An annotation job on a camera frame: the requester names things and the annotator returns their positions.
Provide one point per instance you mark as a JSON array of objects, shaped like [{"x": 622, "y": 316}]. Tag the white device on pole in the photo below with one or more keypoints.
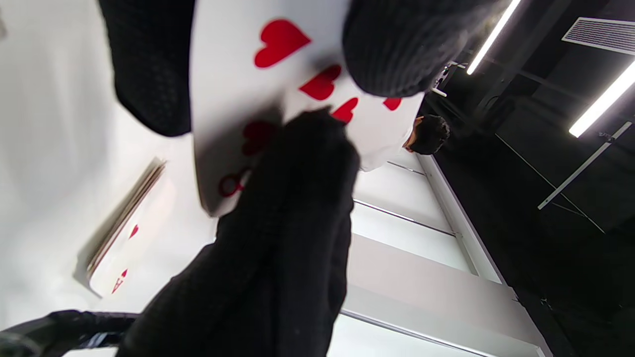
[{"x": 439, "y": 89}]

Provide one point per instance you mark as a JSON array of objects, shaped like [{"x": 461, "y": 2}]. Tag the red hearts playing card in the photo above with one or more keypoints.
[{"x": 238, "y": 89}]

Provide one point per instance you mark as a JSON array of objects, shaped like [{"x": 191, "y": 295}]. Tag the white ceiling vent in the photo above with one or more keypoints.
[{"x": 600, "y": 34}]

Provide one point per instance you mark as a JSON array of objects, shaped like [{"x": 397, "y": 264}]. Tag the long ceiling light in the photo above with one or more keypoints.
[
  {"x": 603, "y": 99},
  {"x": 493, "y": 37}
]

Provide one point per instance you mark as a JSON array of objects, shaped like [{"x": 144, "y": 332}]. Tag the person's left hand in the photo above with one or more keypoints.
[{"x": 149, "y": 59}]

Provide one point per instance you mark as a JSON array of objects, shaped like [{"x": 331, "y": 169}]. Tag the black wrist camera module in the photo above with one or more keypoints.
[{"x": 49, "y": 329}]

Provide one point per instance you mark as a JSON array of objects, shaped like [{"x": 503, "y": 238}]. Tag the pile of hearts cards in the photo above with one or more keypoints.
[{"x": 129, "y": 258}]

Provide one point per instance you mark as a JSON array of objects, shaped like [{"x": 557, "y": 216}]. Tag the person's right hand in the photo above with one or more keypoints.
[{"x": 278, "y": 248}]

